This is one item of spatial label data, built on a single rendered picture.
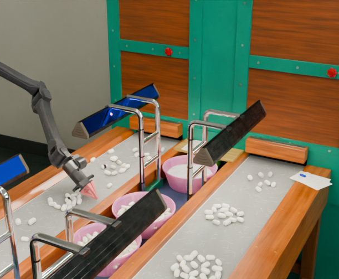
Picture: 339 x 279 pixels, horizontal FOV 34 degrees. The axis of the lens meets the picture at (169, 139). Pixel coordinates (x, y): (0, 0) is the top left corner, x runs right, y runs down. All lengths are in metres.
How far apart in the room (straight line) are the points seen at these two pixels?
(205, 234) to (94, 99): 2.26
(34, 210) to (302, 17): 1.45
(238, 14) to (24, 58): 2.28
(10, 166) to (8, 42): 2.69
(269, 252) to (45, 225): 0.89
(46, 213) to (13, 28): 2.41
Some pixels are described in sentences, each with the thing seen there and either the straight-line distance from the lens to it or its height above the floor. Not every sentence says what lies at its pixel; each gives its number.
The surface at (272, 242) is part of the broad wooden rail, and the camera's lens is 2.12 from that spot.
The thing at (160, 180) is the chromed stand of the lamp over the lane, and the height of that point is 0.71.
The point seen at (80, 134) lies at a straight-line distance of 2.29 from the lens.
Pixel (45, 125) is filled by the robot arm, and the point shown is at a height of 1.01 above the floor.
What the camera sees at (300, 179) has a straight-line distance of 2.61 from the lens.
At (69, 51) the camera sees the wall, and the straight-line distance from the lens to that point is 4.24.
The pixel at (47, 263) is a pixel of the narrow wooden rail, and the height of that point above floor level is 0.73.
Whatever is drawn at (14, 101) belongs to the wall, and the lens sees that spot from 4.73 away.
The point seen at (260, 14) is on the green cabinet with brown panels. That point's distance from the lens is 2.65.
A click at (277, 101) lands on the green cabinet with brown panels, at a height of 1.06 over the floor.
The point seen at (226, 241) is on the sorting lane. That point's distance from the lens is 2.15.
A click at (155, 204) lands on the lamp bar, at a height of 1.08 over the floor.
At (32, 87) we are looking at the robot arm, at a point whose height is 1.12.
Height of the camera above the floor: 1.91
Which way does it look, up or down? 23 degrees down
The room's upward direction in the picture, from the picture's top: straight up
